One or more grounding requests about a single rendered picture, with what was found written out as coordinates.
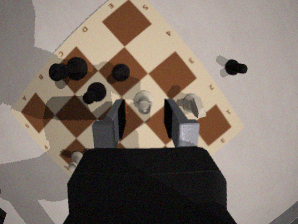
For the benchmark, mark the white pawn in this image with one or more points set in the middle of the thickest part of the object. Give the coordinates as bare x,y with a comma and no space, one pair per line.
76,157

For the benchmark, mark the brown and cream chessboard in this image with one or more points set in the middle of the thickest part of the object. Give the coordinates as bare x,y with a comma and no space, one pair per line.
134,33

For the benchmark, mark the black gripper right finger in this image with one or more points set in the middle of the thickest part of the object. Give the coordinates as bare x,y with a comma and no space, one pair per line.
183,131

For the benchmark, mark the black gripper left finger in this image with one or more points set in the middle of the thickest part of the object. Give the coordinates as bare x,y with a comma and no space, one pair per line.
107,132

